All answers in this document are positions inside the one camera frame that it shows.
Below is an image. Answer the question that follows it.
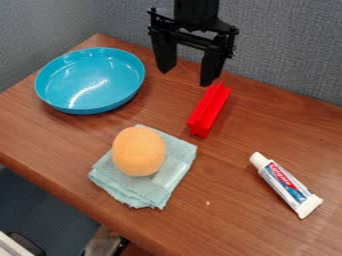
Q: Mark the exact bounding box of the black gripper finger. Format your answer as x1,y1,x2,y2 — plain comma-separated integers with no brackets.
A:
150,30,178,73
201,47,226,87

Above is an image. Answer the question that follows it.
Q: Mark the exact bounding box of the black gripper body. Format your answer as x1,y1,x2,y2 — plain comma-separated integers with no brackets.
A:
149,0,240,58

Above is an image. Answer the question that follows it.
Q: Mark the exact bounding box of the yellow orange ball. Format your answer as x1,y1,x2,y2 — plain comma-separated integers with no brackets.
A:
113,127,166,177

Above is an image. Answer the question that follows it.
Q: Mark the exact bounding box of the blue plate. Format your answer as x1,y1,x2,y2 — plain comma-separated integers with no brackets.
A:
35,47,146,115

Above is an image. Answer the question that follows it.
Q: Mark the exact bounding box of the red plastic block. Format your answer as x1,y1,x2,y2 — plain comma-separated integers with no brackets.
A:
187,81,233,138

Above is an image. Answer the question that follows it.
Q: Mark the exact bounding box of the light green folded cloth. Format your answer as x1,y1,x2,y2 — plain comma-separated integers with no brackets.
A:
89,129,198,210

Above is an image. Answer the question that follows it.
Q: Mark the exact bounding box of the white toothpaste tube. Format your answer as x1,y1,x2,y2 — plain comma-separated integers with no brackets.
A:
250,152,324,219

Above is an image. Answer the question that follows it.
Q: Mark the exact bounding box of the metal table leg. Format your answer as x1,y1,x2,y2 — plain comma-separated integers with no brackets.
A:
81,225,130,256

